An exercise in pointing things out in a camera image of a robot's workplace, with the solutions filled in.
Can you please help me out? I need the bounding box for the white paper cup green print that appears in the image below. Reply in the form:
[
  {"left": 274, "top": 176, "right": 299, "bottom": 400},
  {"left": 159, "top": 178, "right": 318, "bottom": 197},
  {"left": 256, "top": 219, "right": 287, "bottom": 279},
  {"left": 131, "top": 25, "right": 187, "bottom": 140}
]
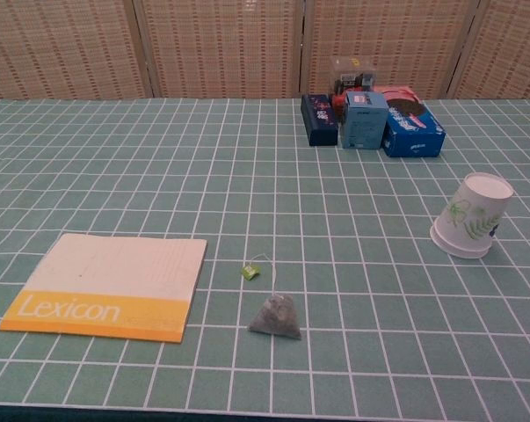
[{"left": 435, "top": 171, "right": 515, "bottom": 255}]

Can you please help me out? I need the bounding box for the dark navy floral box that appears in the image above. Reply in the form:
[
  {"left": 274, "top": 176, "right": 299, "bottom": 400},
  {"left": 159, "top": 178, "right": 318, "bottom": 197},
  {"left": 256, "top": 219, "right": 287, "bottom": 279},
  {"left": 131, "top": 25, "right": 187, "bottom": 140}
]
[{"left": 300, "top": 93, "right": 339, "bottom": 147}]

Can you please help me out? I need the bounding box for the woven bamboo screen panel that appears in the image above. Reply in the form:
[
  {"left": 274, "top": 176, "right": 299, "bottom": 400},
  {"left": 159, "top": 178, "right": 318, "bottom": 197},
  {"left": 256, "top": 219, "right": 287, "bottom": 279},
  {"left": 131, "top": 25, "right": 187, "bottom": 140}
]
[
  {"left": 297, "top": 0, "right": 483, "bottom": 101},
  {"left": 132, "top": 0, "right": 305, "bottom": 99},
  {"left": 447, "top": 0, "right": 530, "bottom": 100},
  {"left": 0, "top": 0, "right": 158, "bottom": 101}
]

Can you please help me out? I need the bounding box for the green grid tablecloth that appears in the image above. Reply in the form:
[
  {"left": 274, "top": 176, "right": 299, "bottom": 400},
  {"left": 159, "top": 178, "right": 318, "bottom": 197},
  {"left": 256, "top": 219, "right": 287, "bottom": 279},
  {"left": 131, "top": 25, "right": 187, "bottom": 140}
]
[{"left": 0, "top": 97, "right": 530, "bottom": 417}]

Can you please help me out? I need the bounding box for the pyramid tea bag green tag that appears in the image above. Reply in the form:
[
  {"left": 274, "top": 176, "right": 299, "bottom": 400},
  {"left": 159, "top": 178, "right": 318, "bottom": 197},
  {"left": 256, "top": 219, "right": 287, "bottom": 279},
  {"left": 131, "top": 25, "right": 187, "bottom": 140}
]
[{"left": 240, "top": 253, "right": 303, "bottom": 341}]

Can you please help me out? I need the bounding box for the light blue carton box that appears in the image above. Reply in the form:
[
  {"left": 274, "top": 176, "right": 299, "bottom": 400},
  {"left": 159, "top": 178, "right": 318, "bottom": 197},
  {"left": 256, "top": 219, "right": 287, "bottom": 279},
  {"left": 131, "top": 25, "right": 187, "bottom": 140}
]
[{"left": 338, "top": 91, "right": 389, "bottom": 150}]

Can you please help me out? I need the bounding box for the clear plastic toy box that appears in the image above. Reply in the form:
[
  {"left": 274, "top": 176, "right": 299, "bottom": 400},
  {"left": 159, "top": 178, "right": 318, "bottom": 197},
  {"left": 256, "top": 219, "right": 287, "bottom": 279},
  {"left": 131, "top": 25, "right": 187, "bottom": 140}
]
[{"left": 330, "top": 55, "right": 377, "bottom": 109}]

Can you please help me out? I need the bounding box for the pink flat box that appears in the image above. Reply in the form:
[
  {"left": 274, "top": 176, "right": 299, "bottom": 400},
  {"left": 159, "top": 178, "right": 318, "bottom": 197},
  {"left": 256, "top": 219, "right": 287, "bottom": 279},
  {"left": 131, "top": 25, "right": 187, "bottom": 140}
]
[{"left": 371, "top": 84, "right": 425, "bottom": 105}]

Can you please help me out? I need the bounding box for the blue Oreo cookie box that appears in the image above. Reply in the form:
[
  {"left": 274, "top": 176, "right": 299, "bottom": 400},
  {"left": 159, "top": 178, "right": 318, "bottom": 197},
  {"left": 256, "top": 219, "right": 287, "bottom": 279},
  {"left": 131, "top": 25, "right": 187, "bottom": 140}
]
[{"left": 381, "top": 98, "right": 447, "bottom": 159}]

